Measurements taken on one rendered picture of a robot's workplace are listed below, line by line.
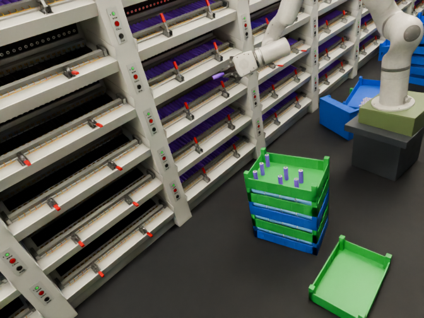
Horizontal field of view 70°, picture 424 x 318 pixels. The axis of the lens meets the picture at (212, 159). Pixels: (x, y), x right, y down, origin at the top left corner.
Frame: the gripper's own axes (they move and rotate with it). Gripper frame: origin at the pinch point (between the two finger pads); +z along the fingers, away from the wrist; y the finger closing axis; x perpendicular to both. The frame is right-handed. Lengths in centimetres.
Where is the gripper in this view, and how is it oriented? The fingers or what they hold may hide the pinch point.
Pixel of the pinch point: (225, 72)
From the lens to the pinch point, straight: 153.7
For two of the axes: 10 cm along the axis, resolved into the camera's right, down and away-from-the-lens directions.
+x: 0.6, -2.3, 9.7
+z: -9.2, 3.6, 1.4
